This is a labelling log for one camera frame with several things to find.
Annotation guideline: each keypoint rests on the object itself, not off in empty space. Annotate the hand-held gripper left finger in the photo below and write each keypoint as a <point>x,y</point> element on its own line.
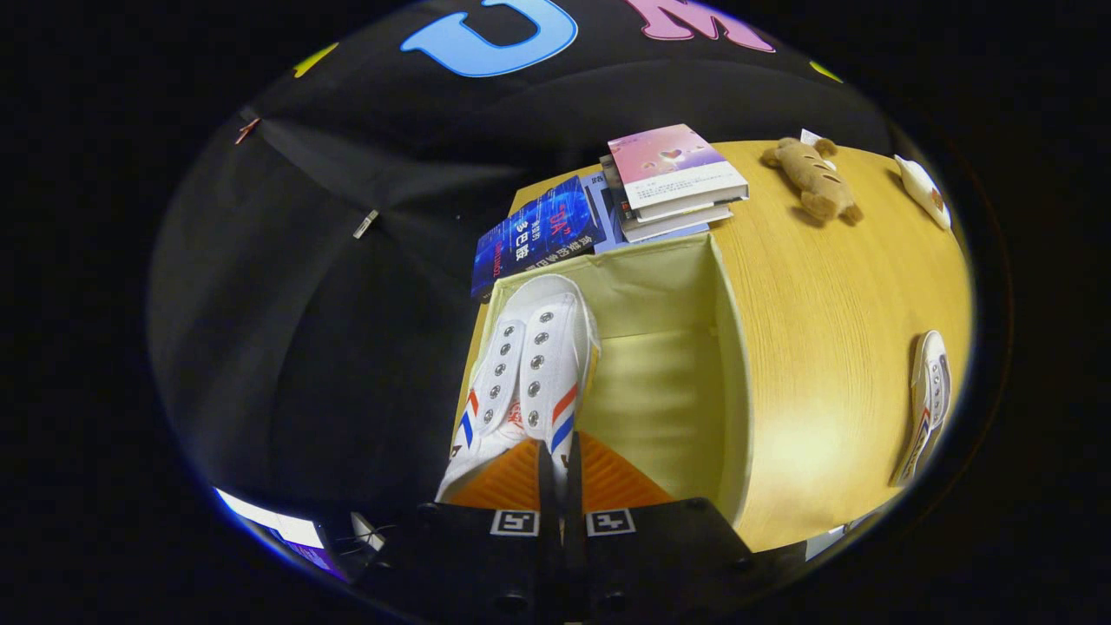
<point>547,486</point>

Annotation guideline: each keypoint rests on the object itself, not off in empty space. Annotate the pink cover book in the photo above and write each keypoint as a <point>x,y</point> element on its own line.
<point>668,161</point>

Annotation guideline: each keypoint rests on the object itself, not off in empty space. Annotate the pink clip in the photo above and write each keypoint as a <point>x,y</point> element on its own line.
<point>247,130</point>

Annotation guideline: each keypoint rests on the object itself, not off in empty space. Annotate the black backdrop cloth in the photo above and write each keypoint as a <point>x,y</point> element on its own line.
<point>347,330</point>

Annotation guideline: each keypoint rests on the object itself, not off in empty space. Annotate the white plush toy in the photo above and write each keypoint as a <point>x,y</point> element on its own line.
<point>924,191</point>

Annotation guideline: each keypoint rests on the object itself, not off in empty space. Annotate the beige fabric storage box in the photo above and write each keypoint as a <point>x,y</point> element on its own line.
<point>668,382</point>

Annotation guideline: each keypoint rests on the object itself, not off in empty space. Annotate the silver clip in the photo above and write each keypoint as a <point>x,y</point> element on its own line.
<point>365,224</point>

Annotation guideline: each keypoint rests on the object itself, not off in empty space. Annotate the brown bread plush toy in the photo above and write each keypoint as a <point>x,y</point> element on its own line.
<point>811,178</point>

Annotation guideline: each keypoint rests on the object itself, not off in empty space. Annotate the glowing screen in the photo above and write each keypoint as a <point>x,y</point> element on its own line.
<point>278,525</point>

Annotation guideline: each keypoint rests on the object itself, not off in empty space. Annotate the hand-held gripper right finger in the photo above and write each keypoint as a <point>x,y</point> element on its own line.
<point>573,486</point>

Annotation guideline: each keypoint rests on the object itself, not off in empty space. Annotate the grey book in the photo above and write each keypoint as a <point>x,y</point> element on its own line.
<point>677,217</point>

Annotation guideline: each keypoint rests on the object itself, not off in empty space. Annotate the white canvas shoe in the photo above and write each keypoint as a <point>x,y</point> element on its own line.
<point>538,365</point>
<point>927,399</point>

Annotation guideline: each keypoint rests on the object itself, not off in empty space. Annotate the lavender book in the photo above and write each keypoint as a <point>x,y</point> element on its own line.
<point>601,208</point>

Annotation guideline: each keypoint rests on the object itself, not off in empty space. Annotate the dark blue book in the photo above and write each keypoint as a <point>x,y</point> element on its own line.
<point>538,234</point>

